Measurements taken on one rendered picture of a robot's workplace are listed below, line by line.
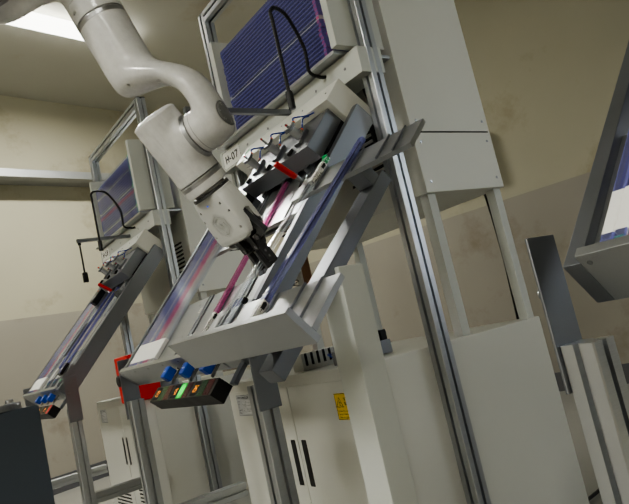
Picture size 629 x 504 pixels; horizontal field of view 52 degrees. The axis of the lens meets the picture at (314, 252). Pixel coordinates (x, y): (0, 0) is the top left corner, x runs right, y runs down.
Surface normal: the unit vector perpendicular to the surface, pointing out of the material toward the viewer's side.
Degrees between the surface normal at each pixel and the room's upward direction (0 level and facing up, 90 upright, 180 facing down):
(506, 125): 90
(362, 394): 90
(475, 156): 90
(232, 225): 122
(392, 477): 90
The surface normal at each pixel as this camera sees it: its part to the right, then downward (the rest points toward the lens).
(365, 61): 0.55, -0.23
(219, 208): -0.49, 0.53
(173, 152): -0.04, 0.33
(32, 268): 0.73, -0.25
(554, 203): -0.65, 0.05
